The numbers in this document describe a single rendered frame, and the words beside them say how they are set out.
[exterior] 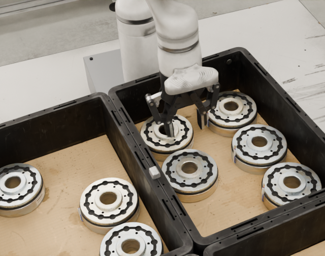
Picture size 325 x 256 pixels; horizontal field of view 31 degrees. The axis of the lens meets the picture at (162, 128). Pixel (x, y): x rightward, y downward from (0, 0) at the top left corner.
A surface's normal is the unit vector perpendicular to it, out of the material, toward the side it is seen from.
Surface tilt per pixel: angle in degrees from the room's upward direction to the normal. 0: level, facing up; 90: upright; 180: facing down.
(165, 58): 81
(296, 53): 0
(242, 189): 0
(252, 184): 0
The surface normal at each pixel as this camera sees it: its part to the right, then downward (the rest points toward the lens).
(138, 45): -0.05, 0.69
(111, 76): -0.05, -0.73
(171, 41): -0.26, 0.68
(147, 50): 0.36, 0.62
